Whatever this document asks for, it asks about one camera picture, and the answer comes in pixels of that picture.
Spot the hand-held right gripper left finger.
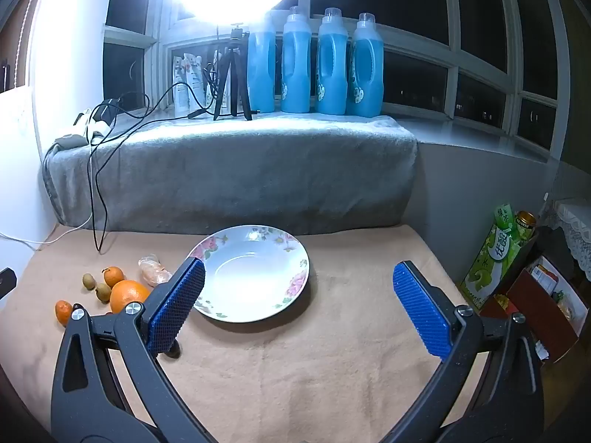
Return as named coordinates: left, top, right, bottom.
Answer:
left=51, top=257, right=218, bottom=443

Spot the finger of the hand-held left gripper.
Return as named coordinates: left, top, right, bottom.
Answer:
left=0, top=268, right=18, bottom=301

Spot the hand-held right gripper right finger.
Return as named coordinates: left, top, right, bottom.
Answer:
left=381, top=261, right=546, bottom=443

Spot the bread roll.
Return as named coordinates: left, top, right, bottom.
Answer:
left=138, top=254, right=172, bottom=285

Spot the large orange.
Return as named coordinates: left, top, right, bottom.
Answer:
left=110, top=279, right=152, bottom=315

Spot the floral white plate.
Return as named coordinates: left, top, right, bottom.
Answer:
left=187, top=224, right=311, bottom=324

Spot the green drink carton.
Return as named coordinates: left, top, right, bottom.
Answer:
left=462, top=203, right=527, bottom=310

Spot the white cabinet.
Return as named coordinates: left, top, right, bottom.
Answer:
left=0, top=85, right=61, bottom=278

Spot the red cardboard box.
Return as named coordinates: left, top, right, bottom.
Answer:
left=480, top=240, right=589, bottom=363

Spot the gold-top drink can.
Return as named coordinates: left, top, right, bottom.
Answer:
left=515, top=211, right=539, bottom=245

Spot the grey blanket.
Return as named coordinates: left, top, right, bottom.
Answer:
left=41, top=113, right=419, bottom=236

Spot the white power strip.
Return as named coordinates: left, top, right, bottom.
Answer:
left=54, top=134, right=89, bottom=149

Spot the white lace cloth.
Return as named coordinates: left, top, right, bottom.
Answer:
left=551, top=198, right=591, bottom=282

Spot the white charger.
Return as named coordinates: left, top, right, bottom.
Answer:
left=74, top=108, right=114, bottom=141

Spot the black power adapter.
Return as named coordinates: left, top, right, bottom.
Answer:
left=99, top=98, right=123, bottom=121

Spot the white refill pouch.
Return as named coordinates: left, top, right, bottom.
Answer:
left=187, top=53, right=206, bottom=111
left=208, top=51, right=232, bottom=114
left=173, top=54, right=191, bottom=112

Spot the blue detergent bottle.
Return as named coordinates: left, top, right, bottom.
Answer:
left=316, top=8, right=349, bottom=116
left=247, top=9, right=278, bottom=113
left=281, top=6, right=312, bottom=114
left=346, top=12, right=385, bottom=118

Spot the wooden shelf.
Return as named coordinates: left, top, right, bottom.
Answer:
left=0, top=0, right=47, bottom=95

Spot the black tripod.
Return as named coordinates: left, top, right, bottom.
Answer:
left=213, top=22, right=254, bottom=121

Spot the white cable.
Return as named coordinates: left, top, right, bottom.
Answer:
left=0, top=212, right=93, bottom=246

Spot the black power cable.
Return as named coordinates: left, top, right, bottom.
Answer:
left=88, top=92, right=155, bottom=254

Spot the black cable with switch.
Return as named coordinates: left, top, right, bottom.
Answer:
left=152, top=62, right=262, bottom=123

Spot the white window frame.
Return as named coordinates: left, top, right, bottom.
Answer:
left=102, top=0, right=573, bottom=162

